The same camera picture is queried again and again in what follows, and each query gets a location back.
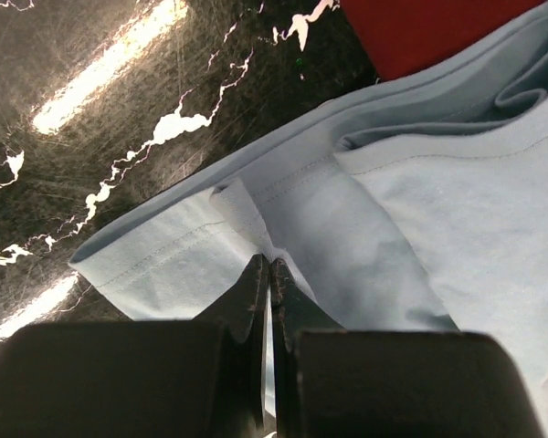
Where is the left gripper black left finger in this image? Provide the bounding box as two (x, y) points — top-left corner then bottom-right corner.
(195, 255), (269, 437)

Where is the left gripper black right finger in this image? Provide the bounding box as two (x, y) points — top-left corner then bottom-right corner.
(269, 258), (343, 437)

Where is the blue-grey t-shirt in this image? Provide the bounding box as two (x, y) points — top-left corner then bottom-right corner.
(69, 2), (548, 436)

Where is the folded dark red t-shirt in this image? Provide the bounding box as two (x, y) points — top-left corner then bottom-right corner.
(340, 0), (541, 80)

